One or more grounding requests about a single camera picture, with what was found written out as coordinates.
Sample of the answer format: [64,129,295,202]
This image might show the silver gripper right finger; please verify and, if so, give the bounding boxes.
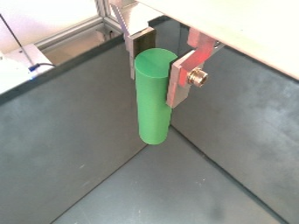
[166,28,225,109]

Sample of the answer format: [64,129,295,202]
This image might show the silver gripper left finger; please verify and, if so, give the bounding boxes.
[110,3,156,80]

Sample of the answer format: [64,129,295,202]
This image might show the green cylinder peg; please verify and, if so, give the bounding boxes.
[135,48,176,144]

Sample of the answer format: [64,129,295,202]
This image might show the aluminium frame profile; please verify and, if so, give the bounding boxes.
[36,0,136,51]

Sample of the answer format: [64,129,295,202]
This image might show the black cable with blue plug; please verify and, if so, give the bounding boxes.
[0,13,56,73]

